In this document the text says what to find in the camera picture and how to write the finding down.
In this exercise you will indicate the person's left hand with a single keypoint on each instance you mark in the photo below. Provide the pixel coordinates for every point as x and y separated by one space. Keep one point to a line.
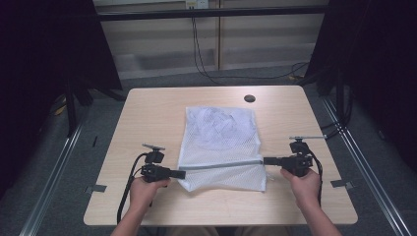
144 195

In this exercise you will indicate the small black floor tape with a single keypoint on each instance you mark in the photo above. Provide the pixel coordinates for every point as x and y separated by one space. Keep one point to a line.
94 141

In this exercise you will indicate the person's legs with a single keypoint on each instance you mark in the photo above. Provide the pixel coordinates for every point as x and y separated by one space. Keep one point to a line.
229 231

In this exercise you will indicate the white mesh laundry bag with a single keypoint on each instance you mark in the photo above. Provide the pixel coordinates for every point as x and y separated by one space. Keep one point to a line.
223 147

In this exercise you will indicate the aluminium floor rail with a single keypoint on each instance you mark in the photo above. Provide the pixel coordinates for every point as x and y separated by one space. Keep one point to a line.
367 173
49 187

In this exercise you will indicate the black curtain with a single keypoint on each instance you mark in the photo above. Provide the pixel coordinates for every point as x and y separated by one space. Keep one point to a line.
39 65
377 65

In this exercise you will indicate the person's right hand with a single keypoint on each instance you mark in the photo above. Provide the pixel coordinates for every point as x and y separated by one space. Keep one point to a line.
305 188

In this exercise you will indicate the grey tape strip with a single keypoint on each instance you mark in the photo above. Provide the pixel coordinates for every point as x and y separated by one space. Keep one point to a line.
96 188
341 184

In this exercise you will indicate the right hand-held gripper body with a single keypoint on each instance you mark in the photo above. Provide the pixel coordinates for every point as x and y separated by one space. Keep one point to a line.
300 162

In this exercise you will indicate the black metal stand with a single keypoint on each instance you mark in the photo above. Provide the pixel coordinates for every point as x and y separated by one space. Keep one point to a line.
70 111
341 98

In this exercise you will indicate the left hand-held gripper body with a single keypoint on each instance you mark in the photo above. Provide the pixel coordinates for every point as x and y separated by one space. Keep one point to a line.
154 172

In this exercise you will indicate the black horizontal bar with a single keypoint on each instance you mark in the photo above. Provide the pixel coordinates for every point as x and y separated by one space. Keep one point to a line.
213 13

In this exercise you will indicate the white wall outlet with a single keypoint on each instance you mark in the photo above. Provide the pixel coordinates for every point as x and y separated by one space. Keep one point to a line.
196 4

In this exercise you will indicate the white printed garment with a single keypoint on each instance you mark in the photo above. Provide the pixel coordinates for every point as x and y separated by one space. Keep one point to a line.
219 126

